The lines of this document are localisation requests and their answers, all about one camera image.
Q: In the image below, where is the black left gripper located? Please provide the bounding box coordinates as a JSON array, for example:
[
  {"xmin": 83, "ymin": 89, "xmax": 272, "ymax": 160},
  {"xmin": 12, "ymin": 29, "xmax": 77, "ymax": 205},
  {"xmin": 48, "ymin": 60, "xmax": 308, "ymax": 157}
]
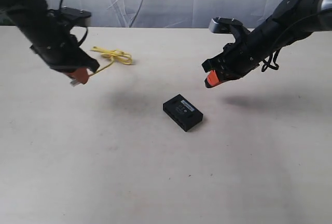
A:
[{"xmin": 31, "ymin": 11, "xmax": 100, "ymax": 85}]

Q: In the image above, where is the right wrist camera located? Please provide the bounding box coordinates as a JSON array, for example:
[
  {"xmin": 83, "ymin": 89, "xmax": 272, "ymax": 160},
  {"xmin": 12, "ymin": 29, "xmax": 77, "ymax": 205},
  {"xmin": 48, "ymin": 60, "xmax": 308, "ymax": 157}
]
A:
[{"xmin": 209, "ymin": 17, "xmax": 243, "ymax": 35}]

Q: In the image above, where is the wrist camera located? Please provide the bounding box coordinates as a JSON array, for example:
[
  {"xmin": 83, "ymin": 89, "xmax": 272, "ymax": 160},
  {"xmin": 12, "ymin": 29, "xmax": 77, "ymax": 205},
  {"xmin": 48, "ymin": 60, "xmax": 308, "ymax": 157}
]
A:
[
  {"xmin": 209, "ymin": 17, "xmax": 243, "ymax": 35},
  {"xmin": 48, "ymin": 7, "xmax": 92, "ymax": 27}
]

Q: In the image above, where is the yellow ethernet cable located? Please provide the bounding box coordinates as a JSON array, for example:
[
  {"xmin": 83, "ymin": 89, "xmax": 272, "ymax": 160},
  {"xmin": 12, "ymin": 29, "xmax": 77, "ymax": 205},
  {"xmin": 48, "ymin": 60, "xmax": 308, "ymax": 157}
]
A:
[{"xmin": 69, "ymin": 46, "xmax": 133, "ymax": 88}]

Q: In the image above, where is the black network switch box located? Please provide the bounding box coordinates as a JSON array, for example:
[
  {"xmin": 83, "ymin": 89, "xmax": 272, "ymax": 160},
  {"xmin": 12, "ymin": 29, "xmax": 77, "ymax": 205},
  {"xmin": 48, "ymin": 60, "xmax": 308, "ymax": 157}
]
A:
[{"xmin": 162, "ymin": 94, "xmax": 203, "ymax": 132}]

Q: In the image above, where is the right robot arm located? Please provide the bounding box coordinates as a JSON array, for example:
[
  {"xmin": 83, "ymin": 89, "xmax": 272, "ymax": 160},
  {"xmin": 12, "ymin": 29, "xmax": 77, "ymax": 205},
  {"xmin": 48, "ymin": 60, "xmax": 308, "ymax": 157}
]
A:
[{"xmin": 202, "ymin": 0, "xmax": 331, "ymax": 88}]

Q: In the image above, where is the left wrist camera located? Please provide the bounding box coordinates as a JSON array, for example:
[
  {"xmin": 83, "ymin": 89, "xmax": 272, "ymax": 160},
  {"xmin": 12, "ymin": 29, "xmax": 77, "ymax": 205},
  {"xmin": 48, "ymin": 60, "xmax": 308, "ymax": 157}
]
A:
[{"xmin": 48, "ymin": 7, "xmax": 92, "ymax": 27}]

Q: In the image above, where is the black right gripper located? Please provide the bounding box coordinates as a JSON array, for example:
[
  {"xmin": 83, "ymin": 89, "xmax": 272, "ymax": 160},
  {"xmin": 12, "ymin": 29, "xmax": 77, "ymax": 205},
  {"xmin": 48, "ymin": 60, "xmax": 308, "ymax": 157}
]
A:
[{"xmin": 202, "ymin": 18, "xmax": 275, "ymax": 88}]

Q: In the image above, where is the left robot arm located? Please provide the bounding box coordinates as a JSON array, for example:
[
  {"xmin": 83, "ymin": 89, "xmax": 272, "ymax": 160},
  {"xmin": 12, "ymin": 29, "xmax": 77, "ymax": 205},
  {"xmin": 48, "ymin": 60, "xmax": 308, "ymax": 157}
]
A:
[{"xmin": 1, "ymin": 0, "xmax": 100, "ymax": 85}]

